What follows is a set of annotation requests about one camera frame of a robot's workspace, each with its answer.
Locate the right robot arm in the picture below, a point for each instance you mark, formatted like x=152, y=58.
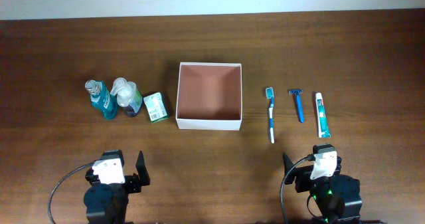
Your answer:
x=336, y=195

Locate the green white toothpaste tube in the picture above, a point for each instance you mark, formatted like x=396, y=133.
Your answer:
x=323, y=127

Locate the green soap bar box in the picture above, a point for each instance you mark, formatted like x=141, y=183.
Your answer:
x=156, y=108

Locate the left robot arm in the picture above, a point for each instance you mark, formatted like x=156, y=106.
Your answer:
x=107, y=199

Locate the clear pump soap bottle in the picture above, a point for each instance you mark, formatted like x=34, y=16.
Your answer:
x=128, y=96

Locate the blue white toothbrush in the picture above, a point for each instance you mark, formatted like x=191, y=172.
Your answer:
x=270, y=96

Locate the white cardboard box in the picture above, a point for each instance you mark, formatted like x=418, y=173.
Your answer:
x=209, y=96

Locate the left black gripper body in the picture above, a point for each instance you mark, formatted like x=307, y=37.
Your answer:
x=131, y=185

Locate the teal mouthwash bottle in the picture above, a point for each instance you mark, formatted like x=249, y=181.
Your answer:
x=101, y=98

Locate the blue disposable razor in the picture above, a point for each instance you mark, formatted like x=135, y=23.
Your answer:
x=297, y=95

